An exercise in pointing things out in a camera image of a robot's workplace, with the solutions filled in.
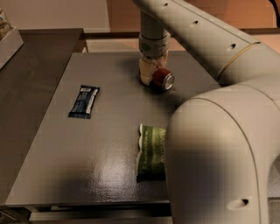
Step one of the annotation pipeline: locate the red coke can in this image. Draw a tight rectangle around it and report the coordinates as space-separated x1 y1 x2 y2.
151 68 174 91

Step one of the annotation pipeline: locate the green jalapeno chips bag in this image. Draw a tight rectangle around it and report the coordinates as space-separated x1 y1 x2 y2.
136 124 165 182

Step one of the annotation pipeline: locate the dark blue snack bar wrapper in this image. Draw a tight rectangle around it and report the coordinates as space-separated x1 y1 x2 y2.
68 85 100 119

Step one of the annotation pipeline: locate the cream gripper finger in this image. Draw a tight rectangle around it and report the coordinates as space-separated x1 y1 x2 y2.
139 59 157 86
154 52 168 68

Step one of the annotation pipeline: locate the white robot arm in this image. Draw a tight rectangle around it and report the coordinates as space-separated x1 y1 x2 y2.
132 0 280 224

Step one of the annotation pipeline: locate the white box with snacks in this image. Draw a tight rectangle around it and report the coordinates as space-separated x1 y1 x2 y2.
0 9 24 69

